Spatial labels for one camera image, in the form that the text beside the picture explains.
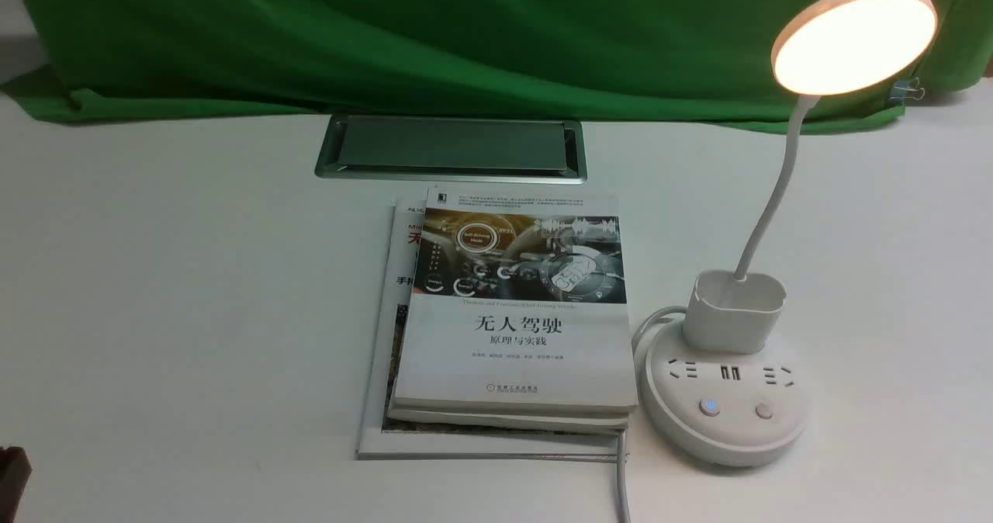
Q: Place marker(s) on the white desk lamp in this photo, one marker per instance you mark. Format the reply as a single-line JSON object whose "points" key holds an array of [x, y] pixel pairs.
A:
{"points": [[711, 379]]}

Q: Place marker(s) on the middle white book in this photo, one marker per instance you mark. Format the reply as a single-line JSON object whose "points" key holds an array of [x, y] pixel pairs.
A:
{"points": [[496, 420]]}

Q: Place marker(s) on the green backdrop cloth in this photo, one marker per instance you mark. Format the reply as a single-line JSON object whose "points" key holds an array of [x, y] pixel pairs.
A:
{"points": [[706, 61]]}

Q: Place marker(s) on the blue binder clip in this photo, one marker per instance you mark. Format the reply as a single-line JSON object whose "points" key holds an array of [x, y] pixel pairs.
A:
{"points": [[904, 91]]}

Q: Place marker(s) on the dark brown corner object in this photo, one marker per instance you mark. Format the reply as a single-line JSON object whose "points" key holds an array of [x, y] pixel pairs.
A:
{"points": [[15, 472]]}

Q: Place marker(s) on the grey desk cable hatch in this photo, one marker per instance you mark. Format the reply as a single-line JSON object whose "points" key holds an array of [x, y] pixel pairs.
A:
{"points": [[447, 149]]}

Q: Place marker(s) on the large bottom white book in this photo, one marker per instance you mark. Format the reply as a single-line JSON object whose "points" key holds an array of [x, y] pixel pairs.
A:
{"points": [[381, 438]]}

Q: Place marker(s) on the white self-driving book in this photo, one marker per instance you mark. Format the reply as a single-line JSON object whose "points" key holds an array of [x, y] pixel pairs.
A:
{"points": [[518, 321]]}

